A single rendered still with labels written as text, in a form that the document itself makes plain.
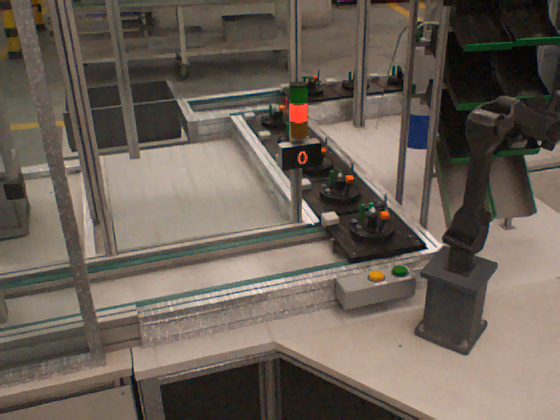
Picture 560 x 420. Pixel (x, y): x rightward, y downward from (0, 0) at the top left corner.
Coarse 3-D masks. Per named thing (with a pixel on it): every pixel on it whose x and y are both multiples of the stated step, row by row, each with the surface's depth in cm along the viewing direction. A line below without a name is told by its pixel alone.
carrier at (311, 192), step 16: (352, 160) 206; (352, 176) 208; (304, 192) 209; (320, 192) 205; (336, 192) 204; (352, 192) 204; (368, 192) 208; (320, 208) 199; (336, 208) 199; (352, 208) 198
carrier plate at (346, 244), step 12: (348, 216) 194; (396, 216) 193; (324, 228) 191; (336, 228) 187; (348, 228) 187; (396, 228) 187; (408, 228) 186; (336, 240) 182; (348, 240) 181; (396, 240) 181; (408, 240) 180; (420, 240) 180; (348, 252) 175; (360, 252) 175; (372, 252) 175; (384, 252) 175; (408, 252) 178
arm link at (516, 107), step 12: (504, 96) 139; (480, 108) 139; (492, 108) 140; (504, 108) 138; (516, 108) 137; (528, 108) 142; (504, 120) 132; (516, 120) 144; (528, 120) 144; (540, 120) 148; (552, 120) 150; (504, 132) 134; (528, 132) 152; (540, 132) 148
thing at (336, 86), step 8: (328, 80) 315; (344, 80) 309; (352, 80) 314; (368, 80) 320; (336, 88) 309; (344, 88) 308; (352, 88) 305; (368, 88) 308; (376, 88) 308; (344, 96) 299; (352, 96) 300
